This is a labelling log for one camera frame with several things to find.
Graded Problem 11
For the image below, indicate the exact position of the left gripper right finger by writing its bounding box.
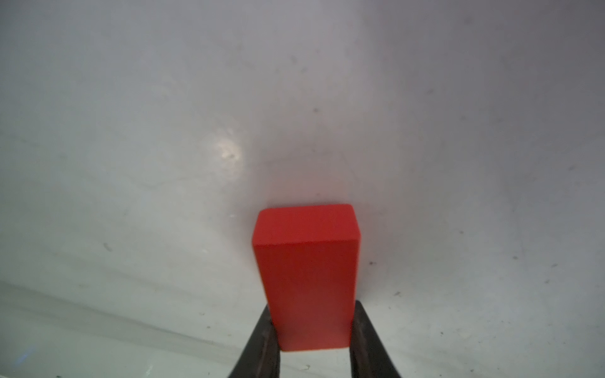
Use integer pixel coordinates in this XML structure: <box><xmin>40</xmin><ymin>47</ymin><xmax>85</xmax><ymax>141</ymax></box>
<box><xmin>349</xmin><ymin>300</ymin><xmax>401</xmax><ymax>378</ymax></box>

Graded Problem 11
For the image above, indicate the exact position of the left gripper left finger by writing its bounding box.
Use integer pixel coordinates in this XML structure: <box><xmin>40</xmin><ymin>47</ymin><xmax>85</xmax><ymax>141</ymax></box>
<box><xmin>228</xmin><ymin>306</ymin><xmax>280</xmax><ymax>378</ymax></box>

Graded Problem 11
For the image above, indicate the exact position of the red block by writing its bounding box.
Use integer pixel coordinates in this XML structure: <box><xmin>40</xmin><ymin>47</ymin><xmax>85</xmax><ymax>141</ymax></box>
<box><xmin>252</xmin><ymin>204</ymin><xmax>361</xmax><ymax>351</ymax></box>

